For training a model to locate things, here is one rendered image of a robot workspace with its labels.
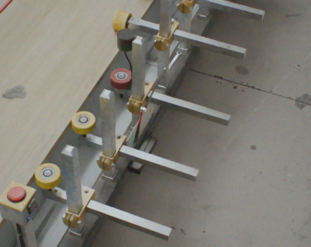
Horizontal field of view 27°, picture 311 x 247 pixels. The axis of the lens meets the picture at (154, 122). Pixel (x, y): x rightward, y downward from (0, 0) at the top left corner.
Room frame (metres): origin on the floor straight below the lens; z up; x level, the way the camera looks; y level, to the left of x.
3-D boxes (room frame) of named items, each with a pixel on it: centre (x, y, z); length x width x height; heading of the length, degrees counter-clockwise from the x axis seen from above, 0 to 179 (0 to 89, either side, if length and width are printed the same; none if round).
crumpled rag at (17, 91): (1.59, 0.49, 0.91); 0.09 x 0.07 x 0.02; 104
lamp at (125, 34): (1.64, 0.11, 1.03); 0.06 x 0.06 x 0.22; 70
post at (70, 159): (1.16, 0.24, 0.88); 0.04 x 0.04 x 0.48; 70
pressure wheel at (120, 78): (1.69, 0.13, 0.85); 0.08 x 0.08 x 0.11
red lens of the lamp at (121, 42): (1.64, 0.11, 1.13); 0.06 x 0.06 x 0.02
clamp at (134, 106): (1.65, 0.06, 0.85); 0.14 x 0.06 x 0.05; 160
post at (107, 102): (1.39, 0.15, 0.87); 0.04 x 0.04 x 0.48; 70
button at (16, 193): (0.91, 0.33, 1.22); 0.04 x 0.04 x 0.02
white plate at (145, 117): (1.59, 0.05, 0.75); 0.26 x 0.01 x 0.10; 160
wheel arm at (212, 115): (1.63, -0.06, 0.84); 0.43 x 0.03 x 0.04; 70
